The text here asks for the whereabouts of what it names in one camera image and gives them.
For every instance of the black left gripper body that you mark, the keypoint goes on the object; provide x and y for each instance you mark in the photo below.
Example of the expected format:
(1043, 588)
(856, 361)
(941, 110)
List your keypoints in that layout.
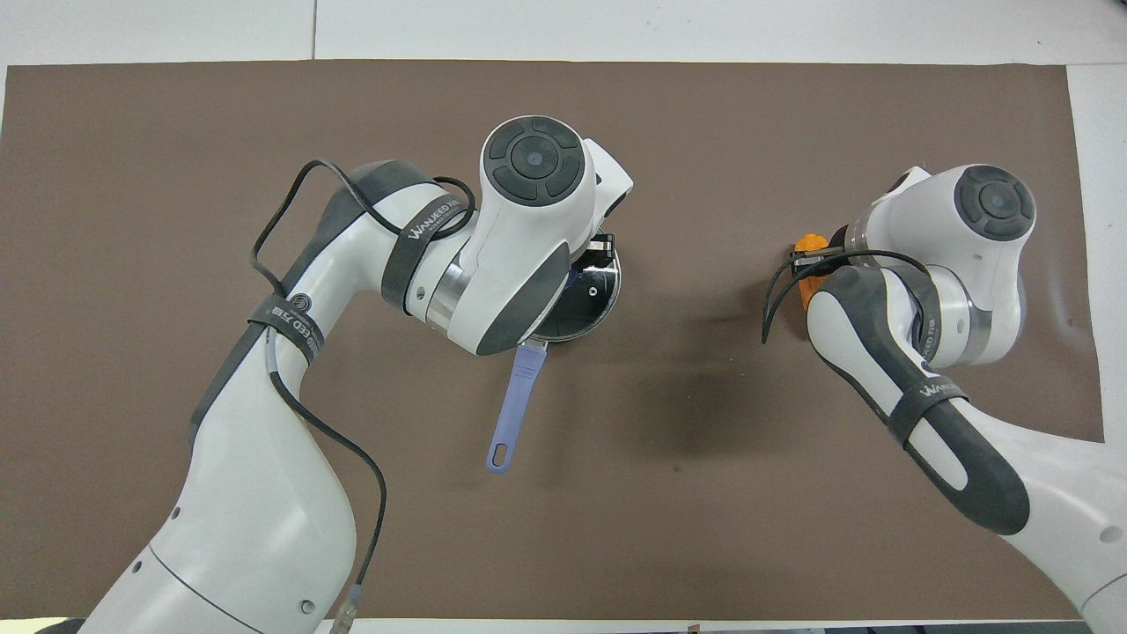
(600, 246)

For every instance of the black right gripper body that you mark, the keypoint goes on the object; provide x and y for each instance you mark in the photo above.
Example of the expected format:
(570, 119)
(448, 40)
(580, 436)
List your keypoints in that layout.
(839, 239)

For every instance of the glass lid with blue knob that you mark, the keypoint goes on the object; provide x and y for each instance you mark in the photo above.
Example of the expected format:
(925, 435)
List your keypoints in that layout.
(592, 299)

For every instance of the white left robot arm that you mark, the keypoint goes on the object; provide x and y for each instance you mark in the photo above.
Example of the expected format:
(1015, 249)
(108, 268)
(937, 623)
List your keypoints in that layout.
(264, 519)

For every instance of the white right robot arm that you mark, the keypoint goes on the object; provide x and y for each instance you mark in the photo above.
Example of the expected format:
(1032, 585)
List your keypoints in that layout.
(977, 264)

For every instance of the brown table mat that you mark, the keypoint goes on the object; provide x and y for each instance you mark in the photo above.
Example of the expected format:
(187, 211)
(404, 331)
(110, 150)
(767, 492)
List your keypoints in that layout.
(704, 423)

